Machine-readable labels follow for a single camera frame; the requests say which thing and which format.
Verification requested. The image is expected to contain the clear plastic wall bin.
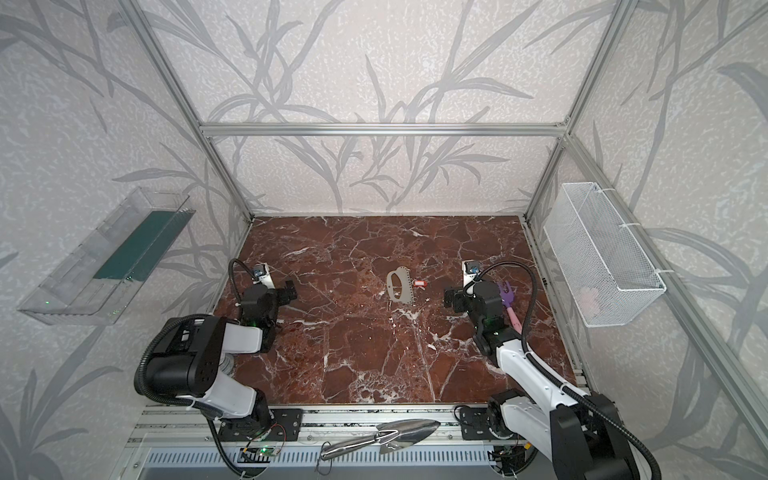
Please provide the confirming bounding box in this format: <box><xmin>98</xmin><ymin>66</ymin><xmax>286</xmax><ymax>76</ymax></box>
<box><xmin>18</xmin><ymin>187</ymin><xmax>196</xmax><ymax>326</ymax></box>

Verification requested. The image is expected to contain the pink object in basket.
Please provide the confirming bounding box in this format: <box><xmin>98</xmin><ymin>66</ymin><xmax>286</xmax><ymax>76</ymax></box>
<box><xmin>576</xmin><ymin>287</ymin><xmax>601</xmax><ymax>319</ymax></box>

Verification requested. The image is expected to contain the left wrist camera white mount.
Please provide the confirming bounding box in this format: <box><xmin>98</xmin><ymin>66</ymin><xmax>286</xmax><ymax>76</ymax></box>
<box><xmin>252</xmin><ymin>263</ymin><xmax>275</xmax><ymax>289</ymax></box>

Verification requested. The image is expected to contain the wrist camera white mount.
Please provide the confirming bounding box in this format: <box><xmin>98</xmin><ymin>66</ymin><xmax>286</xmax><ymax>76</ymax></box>
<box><xmin>252</xmin><ymin>263</ymin><xmax>275</xmax><ymax>289</ymax></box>
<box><xmin>462</xmin><ymin>260</ymin><xmax>482</xmax><ymax>287</ymax></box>

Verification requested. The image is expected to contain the black corrugated right cable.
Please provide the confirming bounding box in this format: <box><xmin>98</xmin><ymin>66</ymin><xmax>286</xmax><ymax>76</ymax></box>
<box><xmin>473</xmin><ymin>260</ymin><xmax>662</xmax><ymax>480</ymax></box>

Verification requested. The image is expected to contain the green sponge pad in bin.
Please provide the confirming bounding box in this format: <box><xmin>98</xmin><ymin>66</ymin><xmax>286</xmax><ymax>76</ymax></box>
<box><xmin>93</xmin><ymin>210</ymin><xmax>195</xmax><ymax>282</ymax></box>

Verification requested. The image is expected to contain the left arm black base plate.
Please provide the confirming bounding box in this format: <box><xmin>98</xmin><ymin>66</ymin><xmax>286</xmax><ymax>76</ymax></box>
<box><xmin>264</xmin><ymin>408</ymin><xmax>304</xmax><ymax>443</ymax></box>

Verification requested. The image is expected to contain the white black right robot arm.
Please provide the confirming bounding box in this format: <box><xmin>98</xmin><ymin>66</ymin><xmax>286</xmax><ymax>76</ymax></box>
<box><xmin>444</xmin><ymin>281</ymin><xmax>641</xmax><ymax>479</ymax></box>

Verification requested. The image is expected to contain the white wire mesh basket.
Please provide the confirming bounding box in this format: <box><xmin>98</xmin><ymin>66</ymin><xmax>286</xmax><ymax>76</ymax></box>
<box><xmin>544</xmin><ymin>182</ymin><xmax>666</xmax><ymax>328</ymax></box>

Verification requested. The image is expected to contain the green circuit board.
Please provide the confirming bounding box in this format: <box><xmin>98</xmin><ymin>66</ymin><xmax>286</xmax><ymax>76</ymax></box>
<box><xmin>239</xmin><ymin>446</ymin><xmax>282</xmax><ymax>464</ymax></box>

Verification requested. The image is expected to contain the purple pink toy rake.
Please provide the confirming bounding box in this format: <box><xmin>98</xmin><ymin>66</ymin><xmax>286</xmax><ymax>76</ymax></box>
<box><xmin>497</xmin><ymin>282</ymin><xmax>522</xmax><ymax>333</ymax></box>

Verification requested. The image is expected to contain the black corrugated cable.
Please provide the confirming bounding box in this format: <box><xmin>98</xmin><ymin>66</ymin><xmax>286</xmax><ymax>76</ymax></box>
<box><xmin>133</xmin><ymin>257</ymin><xmax>265</xmax><ymax>480</ymax></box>
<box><xmin>473</xmin><ymin>260</ymin><xmax>662</xmax><ymax>480</ymax></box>

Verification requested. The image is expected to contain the black corrugated left cable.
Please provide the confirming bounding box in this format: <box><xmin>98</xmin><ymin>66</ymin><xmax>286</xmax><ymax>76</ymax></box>
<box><xmin>133</xmin><ymin>257</ymin><xmax>265</xmax><ymax>480</ymax></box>

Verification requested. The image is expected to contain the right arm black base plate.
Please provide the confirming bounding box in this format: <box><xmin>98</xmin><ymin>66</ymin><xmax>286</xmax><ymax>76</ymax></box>
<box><xmin>452</xmin><ymin>405</ymin><xmax>497</xmax><ymax>441</ymax></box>

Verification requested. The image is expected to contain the silver metal garden trowel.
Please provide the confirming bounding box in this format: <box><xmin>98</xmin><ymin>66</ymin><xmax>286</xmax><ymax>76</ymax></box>
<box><xmin>319</xmin><ymin>419</ymin><xmax>441</xmax><ymax>461</ymax></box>

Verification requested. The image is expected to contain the grey metal key plate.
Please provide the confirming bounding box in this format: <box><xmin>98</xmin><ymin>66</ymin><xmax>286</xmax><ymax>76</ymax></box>
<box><xmin>386</xmin><ymin>266</ymin><xmax>414</xmax><ymax>305</ymax></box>

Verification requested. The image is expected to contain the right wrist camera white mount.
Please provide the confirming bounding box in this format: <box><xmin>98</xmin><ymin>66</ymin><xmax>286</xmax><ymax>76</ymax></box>
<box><xmin>462</xmin><ymin>260</ymin><xmax>482</xmax><ymax>287</ymax></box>

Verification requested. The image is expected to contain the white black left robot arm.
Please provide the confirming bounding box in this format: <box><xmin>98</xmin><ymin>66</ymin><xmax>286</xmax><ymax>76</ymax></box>
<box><xmin>134</xmin><ymin>280</ymin><xmax>298</xmax><ymax>438</ymax></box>

